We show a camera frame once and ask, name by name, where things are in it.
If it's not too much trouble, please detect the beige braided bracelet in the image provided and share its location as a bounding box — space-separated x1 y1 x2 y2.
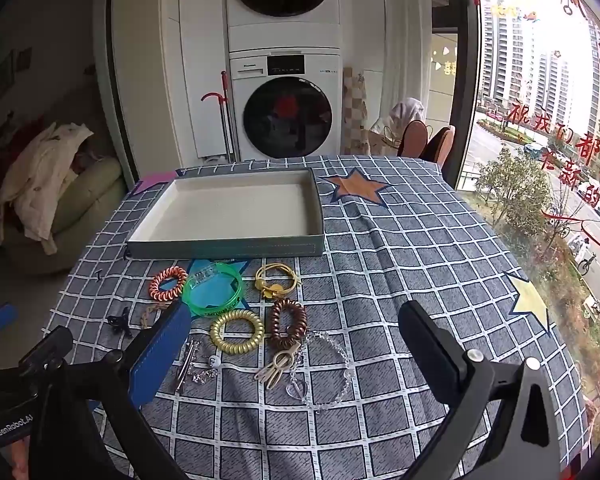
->
140 302 168 332

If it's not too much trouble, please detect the clear bead bracelet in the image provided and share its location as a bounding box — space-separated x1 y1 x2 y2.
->
285 330 354 408

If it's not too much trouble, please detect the grey checked star tablecloth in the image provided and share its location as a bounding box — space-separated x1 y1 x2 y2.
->
42 154 600 480

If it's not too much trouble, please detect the brown hair clip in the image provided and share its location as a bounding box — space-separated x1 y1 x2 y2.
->
269 299 308 350

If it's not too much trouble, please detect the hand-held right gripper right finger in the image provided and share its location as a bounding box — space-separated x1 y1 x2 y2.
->
398 301 595 480

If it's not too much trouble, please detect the red-handled mop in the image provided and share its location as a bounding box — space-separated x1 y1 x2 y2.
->
201 72 236 161

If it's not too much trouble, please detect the white tall cabinet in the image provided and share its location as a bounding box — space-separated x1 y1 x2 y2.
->
167 0 231 161

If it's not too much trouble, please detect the silver chain with white bead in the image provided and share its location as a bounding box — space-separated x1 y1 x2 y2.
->
187 354 224 387

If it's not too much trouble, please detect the white towel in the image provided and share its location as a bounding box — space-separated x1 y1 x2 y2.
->
377 97 426 133

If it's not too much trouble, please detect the pile of cream clothes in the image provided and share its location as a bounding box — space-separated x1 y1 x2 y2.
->
0 122 95 256

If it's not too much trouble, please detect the red window decal lettering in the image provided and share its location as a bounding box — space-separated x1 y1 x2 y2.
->
500 100 600 261

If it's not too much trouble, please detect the grey tray with cream lining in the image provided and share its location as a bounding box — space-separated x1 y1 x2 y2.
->
125 167 326 261

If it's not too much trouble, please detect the white front-load washing machine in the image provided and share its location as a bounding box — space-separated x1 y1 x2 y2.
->
228 47 342 163

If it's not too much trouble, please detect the beige checked hanging cloth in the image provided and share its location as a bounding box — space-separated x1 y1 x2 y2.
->
342 66 369 156

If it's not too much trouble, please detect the beige tote bag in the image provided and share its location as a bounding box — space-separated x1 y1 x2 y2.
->
367 127 401 157

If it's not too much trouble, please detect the black hair claw clip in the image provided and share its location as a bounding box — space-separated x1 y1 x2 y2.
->
105 307 133 339

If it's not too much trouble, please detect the orange spiral hair tie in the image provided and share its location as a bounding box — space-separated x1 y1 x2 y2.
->
148 266 188 306

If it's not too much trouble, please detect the green translucent bracelet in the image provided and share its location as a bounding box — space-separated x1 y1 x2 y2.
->
181 260 245 318

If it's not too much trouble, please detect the silver metal hair clip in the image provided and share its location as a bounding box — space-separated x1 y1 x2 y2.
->
172 340 201 392

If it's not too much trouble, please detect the gold spiral hair tie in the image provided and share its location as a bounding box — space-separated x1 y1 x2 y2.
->
209 309 265 355

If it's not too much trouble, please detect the orange chair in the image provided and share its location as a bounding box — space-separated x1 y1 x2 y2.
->
397 120 429 158
422 126 456 166

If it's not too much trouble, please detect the cream sofa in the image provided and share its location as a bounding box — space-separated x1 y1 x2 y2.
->
0 155 127 275

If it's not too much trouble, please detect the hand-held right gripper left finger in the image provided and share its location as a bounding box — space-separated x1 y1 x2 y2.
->
27 303 192 480

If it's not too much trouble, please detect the yellow hair tie with charm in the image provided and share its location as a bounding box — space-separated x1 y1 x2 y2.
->
254 262 302 301

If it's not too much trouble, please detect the beige cutout hair clip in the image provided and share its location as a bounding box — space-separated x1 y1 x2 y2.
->
252 342 301 391

